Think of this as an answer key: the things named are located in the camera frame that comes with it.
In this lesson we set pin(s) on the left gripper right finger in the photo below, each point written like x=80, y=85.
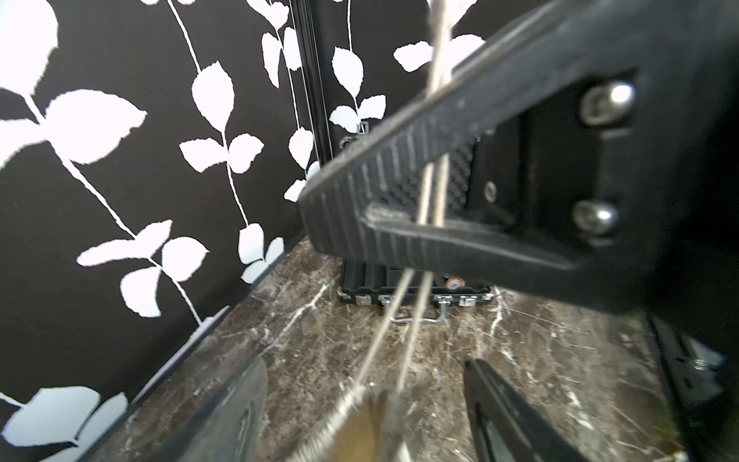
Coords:
x=504, y=427

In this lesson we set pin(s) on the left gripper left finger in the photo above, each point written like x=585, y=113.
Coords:
x=228, y=427

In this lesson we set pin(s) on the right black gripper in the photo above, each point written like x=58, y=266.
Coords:
x=695, y=288

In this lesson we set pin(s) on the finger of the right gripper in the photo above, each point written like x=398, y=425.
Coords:
x=605, y=278
x=462, y=133

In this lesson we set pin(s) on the beige bag drawstring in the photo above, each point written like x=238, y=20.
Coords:
x=431, y=207

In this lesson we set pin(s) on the cream cloth bag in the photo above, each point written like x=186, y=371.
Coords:
x=367, y=424

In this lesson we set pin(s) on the red poker chip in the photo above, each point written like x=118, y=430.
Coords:
x=455, y=283

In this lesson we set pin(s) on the open black foam case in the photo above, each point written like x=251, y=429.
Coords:
x=479, y=195

